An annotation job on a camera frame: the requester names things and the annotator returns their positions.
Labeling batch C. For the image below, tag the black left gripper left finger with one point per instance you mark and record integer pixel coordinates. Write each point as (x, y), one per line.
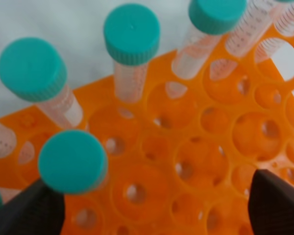
(37, 210)

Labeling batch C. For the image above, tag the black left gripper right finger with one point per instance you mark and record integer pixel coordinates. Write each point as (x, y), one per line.
(271, 204)

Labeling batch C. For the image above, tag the orange plastic test tube rack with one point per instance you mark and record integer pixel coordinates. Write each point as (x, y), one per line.
(185, 166)

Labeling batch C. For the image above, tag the row test tube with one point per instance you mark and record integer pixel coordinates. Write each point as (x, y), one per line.
(33, 70)
(210, 20)
(253, 24)
(8, 141)
(284, 25)
(132, 36)

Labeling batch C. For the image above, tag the green capped test tube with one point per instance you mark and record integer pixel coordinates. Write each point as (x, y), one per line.
(73, 162)

